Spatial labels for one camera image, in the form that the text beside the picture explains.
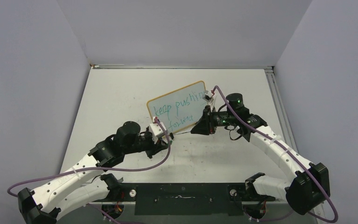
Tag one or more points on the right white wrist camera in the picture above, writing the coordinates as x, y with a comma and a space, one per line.
210, 99

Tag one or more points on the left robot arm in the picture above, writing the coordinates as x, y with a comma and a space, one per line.
90, 179

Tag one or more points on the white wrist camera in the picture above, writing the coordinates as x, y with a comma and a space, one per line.
210, 99
157, 129

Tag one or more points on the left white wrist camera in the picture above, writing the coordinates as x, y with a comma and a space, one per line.
157, 129

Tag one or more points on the back aluminium rail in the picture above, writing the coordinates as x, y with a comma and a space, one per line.
122, 66

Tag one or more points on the white marker pen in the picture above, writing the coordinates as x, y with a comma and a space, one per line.
183, 132

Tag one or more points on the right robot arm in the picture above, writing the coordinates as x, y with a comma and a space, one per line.
256, 131

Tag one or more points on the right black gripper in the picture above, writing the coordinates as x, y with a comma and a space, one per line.
205, 126

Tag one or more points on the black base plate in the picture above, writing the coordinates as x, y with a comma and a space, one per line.
185, 198

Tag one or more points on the right aluminium rail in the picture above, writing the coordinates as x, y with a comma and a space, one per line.
281, 112

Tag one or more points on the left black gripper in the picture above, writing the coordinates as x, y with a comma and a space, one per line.
154, 148

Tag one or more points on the yellow framed whiteboard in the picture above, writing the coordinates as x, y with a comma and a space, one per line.
179, 109

